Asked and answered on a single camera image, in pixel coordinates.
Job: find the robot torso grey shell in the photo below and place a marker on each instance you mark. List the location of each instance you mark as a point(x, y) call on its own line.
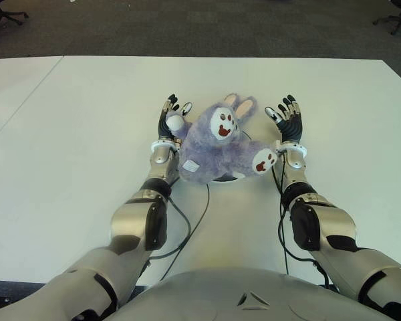
point(254, 297)

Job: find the purple plush bunny doll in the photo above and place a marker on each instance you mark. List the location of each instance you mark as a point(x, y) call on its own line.
point(214, 150)

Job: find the robot right arm silver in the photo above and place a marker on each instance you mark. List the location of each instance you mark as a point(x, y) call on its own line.
point(334, 224)

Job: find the robot left arm silver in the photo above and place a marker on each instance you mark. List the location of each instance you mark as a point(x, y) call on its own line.
point(130, 220)

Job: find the black office chair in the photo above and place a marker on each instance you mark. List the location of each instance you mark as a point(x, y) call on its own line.
point(11, 13)
point(396, 20)

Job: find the white plate black rim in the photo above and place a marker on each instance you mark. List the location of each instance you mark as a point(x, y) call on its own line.
point(225, 180)

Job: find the robot right hand black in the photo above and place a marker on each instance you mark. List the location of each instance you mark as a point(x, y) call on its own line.
point(290, 128)

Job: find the robot left hand black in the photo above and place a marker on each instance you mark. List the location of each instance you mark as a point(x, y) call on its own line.
point(163, 125)

